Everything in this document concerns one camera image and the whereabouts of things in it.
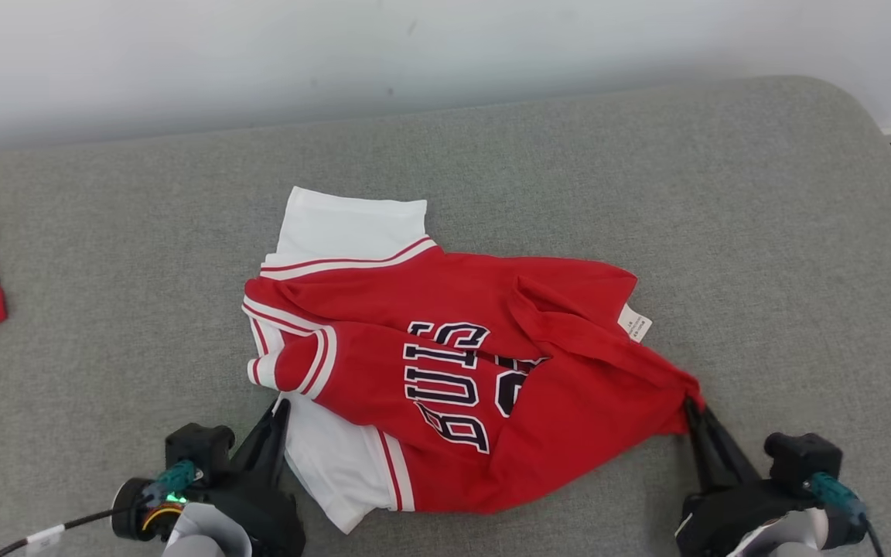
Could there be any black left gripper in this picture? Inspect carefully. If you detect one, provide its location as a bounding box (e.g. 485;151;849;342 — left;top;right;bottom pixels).
186;398;307;557

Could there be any right arm teal-plug cable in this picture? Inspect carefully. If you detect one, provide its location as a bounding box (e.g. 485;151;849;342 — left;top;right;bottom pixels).
804;471;889;557

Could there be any grey fabric sofa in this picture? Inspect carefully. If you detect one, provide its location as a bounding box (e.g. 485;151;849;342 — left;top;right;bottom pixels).
0;75;891;557

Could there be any arm teal-plug cable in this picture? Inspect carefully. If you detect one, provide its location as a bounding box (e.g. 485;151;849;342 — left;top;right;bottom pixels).
804;471;889;557
0;460;200;557

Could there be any red white basketball jersey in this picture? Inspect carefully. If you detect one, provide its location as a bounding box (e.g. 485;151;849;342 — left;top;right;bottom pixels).
242;186;703;535

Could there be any left arm teal-plug cable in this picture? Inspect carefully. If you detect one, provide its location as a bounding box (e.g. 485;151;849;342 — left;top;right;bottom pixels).
0;460;200;557

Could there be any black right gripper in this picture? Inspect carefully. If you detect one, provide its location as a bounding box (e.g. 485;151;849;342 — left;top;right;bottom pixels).
675;398;810;557

